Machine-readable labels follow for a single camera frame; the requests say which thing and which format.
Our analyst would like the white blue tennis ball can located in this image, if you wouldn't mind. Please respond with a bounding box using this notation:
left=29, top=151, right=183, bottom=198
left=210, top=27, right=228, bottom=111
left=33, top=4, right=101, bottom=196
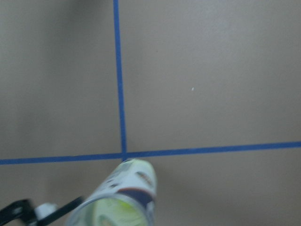
left=66, top=159, right=157, bottom=226

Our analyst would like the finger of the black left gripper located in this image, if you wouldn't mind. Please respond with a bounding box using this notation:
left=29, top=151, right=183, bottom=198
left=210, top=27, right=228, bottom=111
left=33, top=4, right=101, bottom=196
left=0, top=196, right=83, bottom=226

